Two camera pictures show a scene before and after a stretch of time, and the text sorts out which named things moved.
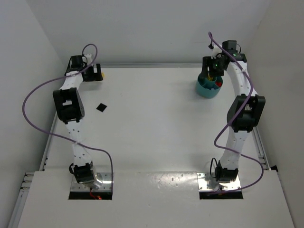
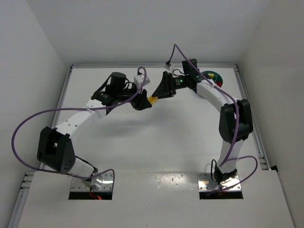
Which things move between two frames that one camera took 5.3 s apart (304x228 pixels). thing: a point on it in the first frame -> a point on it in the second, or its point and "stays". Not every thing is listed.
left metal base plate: x=106 y=185 stays
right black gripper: x=212 y=71 -> x=170 y=84
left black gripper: x=94 y=76 -> x=137 y=100
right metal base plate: x=206 y=182 stays
